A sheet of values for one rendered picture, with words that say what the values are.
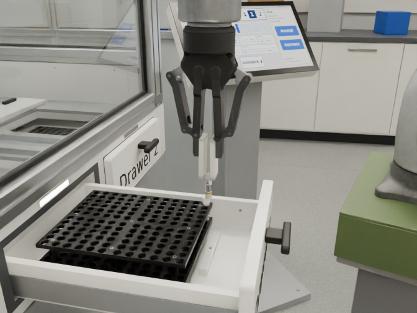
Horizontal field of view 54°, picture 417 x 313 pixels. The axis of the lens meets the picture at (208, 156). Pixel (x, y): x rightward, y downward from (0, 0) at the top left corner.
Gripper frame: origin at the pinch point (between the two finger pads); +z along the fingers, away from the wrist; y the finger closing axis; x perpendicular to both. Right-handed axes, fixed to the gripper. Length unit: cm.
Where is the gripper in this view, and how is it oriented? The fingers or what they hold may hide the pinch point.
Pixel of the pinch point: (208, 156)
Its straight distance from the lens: 65.7
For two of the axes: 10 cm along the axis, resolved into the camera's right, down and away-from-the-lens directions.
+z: -0.1, 9.3, 3.8
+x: -2.2, 3.7, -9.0
